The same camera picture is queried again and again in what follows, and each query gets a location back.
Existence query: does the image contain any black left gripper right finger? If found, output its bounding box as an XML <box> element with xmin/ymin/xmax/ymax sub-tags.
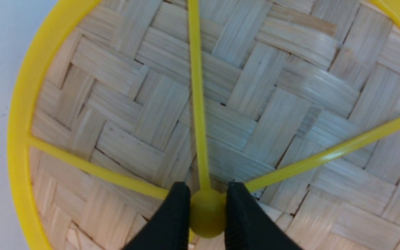
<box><xmin>224</xmin><ymin>182</ymin><xmax>301</xmax><ymax>250</ymax></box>

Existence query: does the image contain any woven bamboo steamer lid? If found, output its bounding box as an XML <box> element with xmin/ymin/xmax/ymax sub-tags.
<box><xmin>8</xmin><ymin>0</ymin><xmax>400</xmax><ymax>250</ymax></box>

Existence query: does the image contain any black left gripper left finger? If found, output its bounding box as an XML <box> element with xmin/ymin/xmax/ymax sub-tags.
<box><xmin>123</xmin><ymin>182</ymin><xmax>191</xmax><ymax>250</ymax></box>

